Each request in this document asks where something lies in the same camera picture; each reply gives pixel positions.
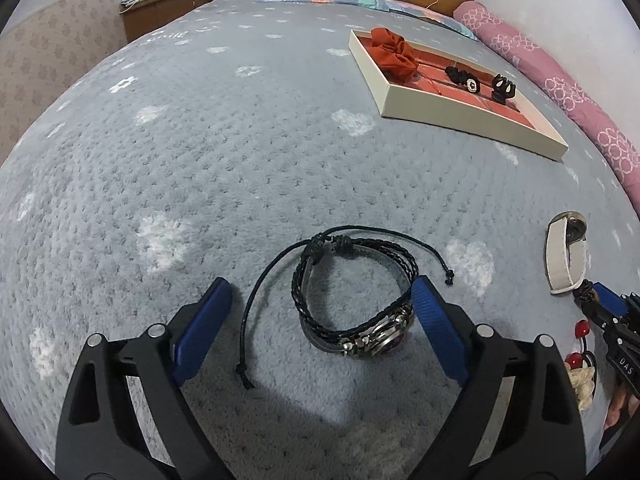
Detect pink patterned bolster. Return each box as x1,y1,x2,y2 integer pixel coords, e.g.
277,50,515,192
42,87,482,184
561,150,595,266
452,1,640,192

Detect black hair claw clip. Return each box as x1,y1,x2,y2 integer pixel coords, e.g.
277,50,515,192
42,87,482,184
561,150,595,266
490,75,516,104

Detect black braided leather bracelet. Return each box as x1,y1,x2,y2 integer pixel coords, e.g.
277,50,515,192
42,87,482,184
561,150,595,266
236,225,456,390

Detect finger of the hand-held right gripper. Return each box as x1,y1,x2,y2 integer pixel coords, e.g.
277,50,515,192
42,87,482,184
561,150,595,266
575,287,621,333
592,282,632,317

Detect wooden nightstand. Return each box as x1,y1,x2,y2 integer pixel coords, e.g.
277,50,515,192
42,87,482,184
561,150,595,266
120,0,221,43

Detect grey flower-print blanket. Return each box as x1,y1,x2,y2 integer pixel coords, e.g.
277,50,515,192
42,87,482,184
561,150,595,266
0,0,640,480

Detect black hair tie red beads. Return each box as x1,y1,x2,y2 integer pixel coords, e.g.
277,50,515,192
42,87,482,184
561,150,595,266
565,317,601,372

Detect black scrunchie with charm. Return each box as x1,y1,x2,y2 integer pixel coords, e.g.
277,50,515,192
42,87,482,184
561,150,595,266
445,65,484,94

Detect orange scrunchie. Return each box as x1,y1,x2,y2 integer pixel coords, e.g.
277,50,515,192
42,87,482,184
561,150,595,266
370,27,420,83

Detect beige jewelry tray red lining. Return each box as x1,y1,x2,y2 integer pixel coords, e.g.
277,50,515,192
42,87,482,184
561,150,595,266
348,27,570,162

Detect white strap wristwatch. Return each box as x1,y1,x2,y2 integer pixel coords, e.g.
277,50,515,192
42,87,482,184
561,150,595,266
545,211,589,295

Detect cream scrunchie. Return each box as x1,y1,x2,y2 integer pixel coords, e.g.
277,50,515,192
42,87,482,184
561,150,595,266
569,366,597,411

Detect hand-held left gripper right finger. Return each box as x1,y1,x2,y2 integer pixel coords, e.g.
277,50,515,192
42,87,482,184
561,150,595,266
405,275,586,480

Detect person's right hand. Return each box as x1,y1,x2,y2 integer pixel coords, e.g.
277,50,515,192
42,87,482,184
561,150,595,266
602,382,640,432

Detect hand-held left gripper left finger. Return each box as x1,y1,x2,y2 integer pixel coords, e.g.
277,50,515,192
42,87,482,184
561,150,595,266
55,276,236,480

